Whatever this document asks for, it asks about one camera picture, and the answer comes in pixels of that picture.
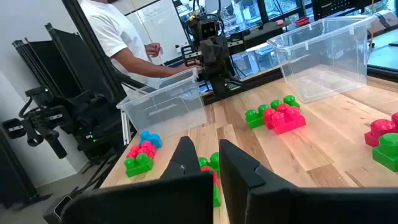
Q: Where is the blue toy block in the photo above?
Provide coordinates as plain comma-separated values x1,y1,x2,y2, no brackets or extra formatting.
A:
139,130,164,149

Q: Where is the large red toy block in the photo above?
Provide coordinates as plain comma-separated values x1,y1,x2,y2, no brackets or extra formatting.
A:
263,103,307,136

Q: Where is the black folding stand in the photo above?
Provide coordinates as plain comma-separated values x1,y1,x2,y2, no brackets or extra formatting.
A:
12,22,116,105

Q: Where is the person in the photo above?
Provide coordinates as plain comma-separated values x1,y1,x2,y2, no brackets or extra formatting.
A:
77,0,203,94

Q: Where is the clear plastic storage bin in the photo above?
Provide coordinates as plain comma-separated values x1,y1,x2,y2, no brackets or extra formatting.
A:
116,67,208,139
266,14,375,104

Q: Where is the square red toy block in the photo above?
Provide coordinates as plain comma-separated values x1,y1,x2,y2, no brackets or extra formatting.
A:
126,141,157,159

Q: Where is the black frame strut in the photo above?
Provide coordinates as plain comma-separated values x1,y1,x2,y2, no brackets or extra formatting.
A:
61,0,147,105

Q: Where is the small two-stud red block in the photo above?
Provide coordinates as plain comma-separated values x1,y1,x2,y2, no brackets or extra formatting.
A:
364,111,398,148

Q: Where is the black pegboard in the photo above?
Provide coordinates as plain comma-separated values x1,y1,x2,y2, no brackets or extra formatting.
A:
312,0,354,22

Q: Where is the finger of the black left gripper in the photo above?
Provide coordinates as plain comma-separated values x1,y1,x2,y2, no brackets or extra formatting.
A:
214,36,232,73
198,38,216,67

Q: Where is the black aluminium table frame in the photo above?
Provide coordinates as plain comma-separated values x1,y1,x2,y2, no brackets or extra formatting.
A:
198,65,398,106

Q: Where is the cardboard box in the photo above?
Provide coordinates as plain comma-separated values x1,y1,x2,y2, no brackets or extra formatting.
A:
369,9,398,35

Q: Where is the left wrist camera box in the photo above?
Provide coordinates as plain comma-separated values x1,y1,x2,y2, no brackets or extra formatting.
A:
189,14,225,41

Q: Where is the red tray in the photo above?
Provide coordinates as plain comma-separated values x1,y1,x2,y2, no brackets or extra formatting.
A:
294,16,311,27

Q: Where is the long green toy block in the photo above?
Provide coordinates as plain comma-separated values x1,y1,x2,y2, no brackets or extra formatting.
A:
244,95,301,130

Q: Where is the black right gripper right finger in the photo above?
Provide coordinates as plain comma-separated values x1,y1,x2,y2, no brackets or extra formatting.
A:
218,138,398,224

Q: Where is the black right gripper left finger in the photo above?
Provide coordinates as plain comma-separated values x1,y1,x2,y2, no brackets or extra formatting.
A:
61,136,215,224

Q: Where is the black desk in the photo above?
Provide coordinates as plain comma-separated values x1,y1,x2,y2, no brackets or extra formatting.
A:
242,19,294,50

